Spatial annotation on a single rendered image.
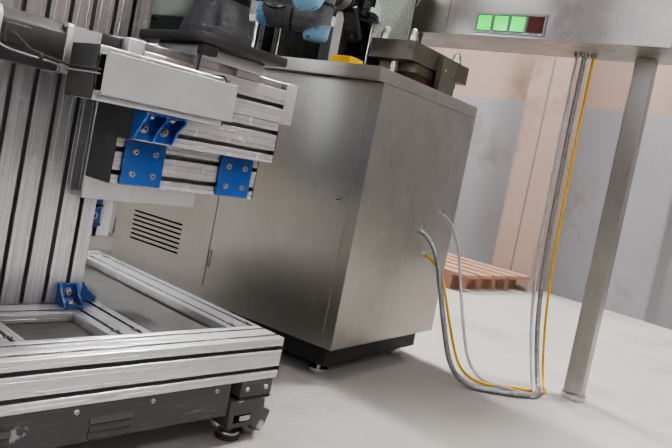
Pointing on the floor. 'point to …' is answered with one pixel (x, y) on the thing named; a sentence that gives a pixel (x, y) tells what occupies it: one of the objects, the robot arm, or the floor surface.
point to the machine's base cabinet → (322, 223)
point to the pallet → (478, 275)
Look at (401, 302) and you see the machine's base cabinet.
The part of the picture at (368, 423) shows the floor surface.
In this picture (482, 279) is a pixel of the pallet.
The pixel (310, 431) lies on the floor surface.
